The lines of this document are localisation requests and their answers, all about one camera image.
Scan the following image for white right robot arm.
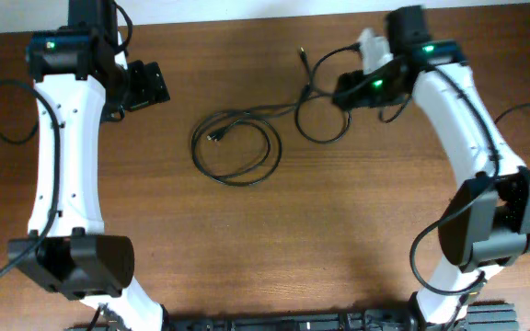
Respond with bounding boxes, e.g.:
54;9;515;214
333;6;530;330

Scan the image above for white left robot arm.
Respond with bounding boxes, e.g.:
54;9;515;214
7;1;169;330

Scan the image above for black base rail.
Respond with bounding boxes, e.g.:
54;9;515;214
163;303;520;331

